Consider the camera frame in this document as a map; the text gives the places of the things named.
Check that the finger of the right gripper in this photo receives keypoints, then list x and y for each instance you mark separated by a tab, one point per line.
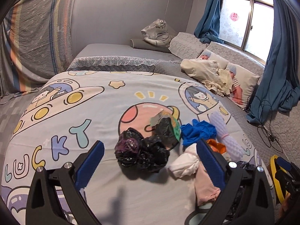
288	175

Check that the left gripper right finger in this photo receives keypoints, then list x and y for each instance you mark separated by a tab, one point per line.
245	196

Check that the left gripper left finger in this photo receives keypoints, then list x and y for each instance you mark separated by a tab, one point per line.
43	205

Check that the white foam net bundle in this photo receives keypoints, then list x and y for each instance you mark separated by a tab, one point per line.
233	148

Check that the orange snack wrapper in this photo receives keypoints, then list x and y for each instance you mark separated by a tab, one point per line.
216	146

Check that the black plastic bag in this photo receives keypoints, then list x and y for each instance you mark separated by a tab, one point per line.
132	150

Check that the green snack bag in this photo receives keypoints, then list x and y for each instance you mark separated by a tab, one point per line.
167	128

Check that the yellow rimmed trash bin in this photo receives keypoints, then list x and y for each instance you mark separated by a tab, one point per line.
281	191

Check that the right hand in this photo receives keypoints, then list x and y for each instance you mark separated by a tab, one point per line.
288	205

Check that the pink crumpled cloth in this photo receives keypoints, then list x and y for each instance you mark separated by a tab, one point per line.
204	189

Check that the white crumpled paper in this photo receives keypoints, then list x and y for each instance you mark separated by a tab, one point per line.
186	164

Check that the blue curtain right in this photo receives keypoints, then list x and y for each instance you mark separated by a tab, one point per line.
279	87

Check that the blue curtain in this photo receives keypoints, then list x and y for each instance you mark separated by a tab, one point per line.
279	87
208	28

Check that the cartoon printed bed sheet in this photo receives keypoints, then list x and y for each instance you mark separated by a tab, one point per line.
75	109

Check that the blue crumpled glove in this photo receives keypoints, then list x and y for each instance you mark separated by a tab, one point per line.
197	130

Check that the baby print pillow right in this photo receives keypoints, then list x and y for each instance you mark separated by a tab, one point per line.
244	83

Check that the baby print pillow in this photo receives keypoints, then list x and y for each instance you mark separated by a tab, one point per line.
207	54
244	83

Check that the cream crumpled blanket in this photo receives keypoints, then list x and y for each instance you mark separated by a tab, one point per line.
208	73

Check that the grey lace trimmed mattress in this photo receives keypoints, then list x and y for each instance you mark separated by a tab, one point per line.
113	57

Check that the baby print pillow left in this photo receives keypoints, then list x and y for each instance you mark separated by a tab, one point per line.
207	54

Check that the grey bolster pillow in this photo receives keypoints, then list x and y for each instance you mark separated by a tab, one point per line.
142	44

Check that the blue curtain left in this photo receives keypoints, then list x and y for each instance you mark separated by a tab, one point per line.
208	28

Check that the white tiger plush toy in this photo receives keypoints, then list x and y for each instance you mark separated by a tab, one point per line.
158	33

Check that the window with metal frame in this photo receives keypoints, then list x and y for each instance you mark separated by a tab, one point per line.
247	25

